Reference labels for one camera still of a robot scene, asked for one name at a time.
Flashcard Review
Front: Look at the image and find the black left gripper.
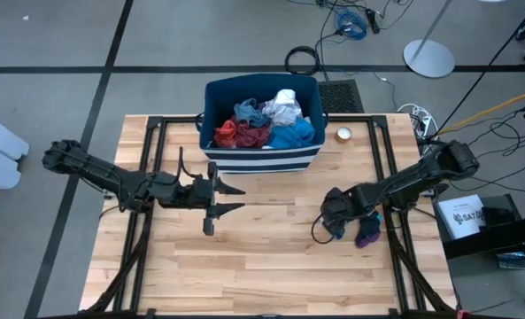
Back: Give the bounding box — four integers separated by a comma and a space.
173, 161, 247, 236

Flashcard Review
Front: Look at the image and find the coral terry cloth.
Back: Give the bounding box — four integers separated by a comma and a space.
212, 119, 238, 149

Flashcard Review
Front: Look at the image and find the maroon garment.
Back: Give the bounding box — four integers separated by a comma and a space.
230, 115, 272, 150

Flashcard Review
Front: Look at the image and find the blue-grey knit sweater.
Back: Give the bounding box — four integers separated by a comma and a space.
233, 97, 272, 129

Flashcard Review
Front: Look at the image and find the bright teal garment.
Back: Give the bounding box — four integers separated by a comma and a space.
266, 115, 316, 151

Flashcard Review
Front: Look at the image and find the light grey sock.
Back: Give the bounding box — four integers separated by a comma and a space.
261, 99, 305, 128

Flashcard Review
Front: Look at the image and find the navy purple sock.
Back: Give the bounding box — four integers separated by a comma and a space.
354, 211, 383, 249

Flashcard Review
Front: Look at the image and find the navy white striped fabric basket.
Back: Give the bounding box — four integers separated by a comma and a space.
195, 73, 329, 175

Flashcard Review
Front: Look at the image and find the black perforated floor mat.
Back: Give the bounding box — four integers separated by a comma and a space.
317, 79, 365, 114

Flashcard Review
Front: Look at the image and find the white labelled box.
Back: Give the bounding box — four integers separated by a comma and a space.
436, 193, 487, 241

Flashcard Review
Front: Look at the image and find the black side cart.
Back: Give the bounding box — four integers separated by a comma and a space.
432, 193, 525, 293

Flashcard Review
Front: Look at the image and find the round grey floor stand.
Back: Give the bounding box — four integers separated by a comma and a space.
402, 0, 457, 79

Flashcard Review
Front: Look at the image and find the black power brick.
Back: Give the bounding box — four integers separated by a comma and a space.
364, 7, 381, 35

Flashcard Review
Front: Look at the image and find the black metal table frame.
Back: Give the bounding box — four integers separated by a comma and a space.
84, 113, 458, 319

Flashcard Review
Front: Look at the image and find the white cable bundle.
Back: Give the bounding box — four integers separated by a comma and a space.
397, 102, 440, 138

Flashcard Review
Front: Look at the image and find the black coiled cable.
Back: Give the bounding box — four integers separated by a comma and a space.
283, 45, 320, 78

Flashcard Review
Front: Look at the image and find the yellow cable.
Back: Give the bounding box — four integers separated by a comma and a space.
438, 83, 525, 136

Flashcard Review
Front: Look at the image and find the blue coiled cable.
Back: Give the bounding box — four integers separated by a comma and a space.
332, 8, 369, 42

